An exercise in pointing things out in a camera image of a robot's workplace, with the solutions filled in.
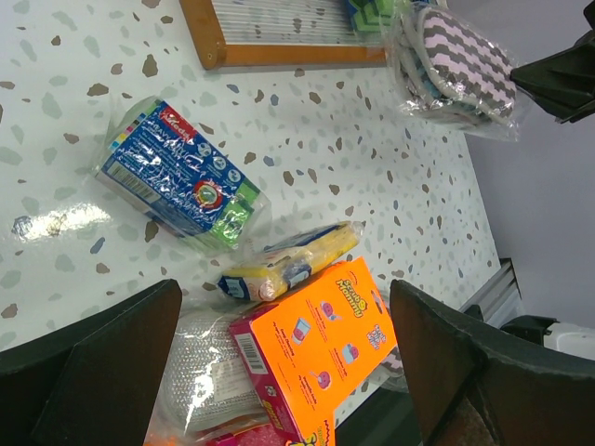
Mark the silver scourer pack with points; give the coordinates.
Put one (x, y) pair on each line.
(205, 389)

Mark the orange Scrub Mommy box back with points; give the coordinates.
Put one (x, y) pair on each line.
(306, 351)

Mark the blue green sponge pack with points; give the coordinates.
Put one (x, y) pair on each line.
(370, 16)
(157, 161)

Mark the pink grey zigzag pack lower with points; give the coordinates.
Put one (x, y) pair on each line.
(390, 373)

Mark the yellow sponge pack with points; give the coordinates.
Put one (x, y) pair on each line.
(278, 268)

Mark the orange wooden shelf rack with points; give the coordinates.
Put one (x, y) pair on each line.
(232, 34)

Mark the pink grey zigzag sponge pack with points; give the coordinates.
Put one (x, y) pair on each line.
(444, 71)

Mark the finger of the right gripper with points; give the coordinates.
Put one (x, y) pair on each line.
(562, 85)

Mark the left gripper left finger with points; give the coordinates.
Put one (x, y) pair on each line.
(93, 382)

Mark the aluminium rail frame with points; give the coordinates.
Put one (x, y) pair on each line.
(499, 300)

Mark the pink Scrub Mommy box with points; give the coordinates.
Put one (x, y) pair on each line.
(243, 431)

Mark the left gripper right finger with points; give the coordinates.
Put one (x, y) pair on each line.
(473, 384)

